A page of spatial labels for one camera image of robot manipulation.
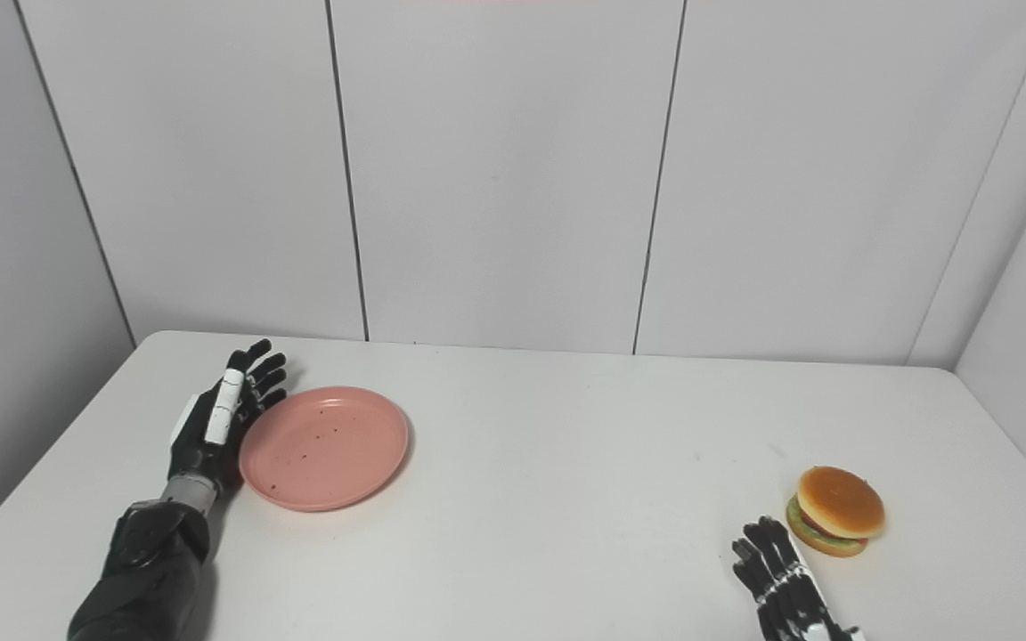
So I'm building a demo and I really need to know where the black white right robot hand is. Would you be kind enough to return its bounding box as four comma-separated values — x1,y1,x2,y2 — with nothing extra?
731,516,866,641

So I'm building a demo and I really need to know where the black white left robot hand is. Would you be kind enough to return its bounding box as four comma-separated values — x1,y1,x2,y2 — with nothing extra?
167,338,289,496

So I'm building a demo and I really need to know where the pink round plate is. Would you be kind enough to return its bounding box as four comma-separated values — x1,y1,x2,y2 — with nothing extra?
239,385,410,513

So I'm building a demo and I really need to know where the toy hamburger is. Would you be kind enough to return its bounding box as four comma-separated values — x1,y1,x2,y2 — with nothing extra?
786,466,886,558

